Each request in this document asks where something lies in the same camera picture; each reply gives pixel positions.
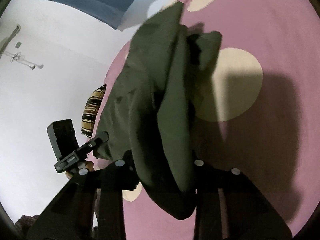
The person's left hand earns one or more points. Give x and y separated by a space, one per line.
81 168

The dark green t-shirt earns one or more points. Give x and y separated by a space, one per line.
150 109

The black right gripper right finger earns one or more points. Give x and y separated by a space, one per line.
227 201

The pink bedsheet with cream dots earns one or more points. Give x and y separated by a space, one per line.
257 111

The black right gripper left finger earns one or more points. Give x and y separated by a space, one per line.
89 206

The white air conditioner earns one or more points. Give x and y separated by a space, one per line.
7 40

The striped yellow black pillow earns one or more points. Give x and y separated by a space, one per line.
91 110

